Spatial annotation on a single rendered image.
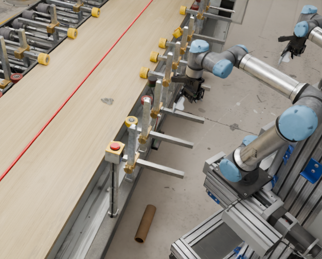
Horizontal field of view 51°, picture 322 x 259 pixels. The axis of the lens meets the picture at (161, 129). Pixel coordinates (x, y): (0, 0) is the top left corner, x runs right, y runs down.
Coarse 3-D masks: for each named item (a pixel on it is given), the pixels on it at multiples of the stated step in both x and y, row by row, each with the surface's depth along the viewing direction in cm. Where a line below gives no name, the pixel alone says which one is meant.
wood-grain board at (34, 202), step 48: (144, 0) 360; (192, 0) 374; (96, 48) 276; (144, 48) 284; (48, 96) 224; (96, 96) 230; (0, 144) 188; (48, 144) 192; (96, 144) 196; (0, 192) 166; (48, 192) 169; (0, 240) 148; (48, 240) 150
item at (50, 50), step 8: (40, 0) 346; (72, 0) 406; (88, 0) 394; (32, 8) 336; (16, 16) 315; (40, 16) 346; (64, 16) 357; (88, 16) 331; (8, 24) 307; (72, 24) 342; (80, 24) 318; (40, 32) 322; (16, 40) 307; (48, 48) 303; (16, 64) 285; (32, 64) 260; (24, 72) 251; (8, 88) 236
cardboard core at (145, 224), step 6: (150, 210) 264; (144, 216) 260; (150, 216) 261; (144, 222) 256; (150, 222) 259; (138, 228) 254; (144, 228) 252; (138, 234) 248; (144, 234) 249; (138, 240) 252; (144, 240) 247
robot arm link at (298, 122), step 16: (304, 96) 125; (288, 112) 117; (304, 112) 114; (320, 112) 118; (272, 128) 129; (288, 128) 119; (304, 128) 115; (256, 144) 136; (272, 144) 130; (224, 160) 150; (240, 160) 145; (256, 160) 141; (224, 176) 155; (240, 176) 148
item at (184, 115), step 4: (152, 104) 236; (160, 108) 234; (164, 108) 234; (168, 108) 235; (160, 112) 235; (164, 112) 234; (168, 112) 233; (176, 112) 233; (180, 112) 233; (176, 116) 234; (180, 116) 233; (184, 116) 232; (188, 116) 231; (192, 116) 231; (196, 116) 232; (192, 120) 232; (196, 120) 231; (200, 120) 230; (204, 120) 233
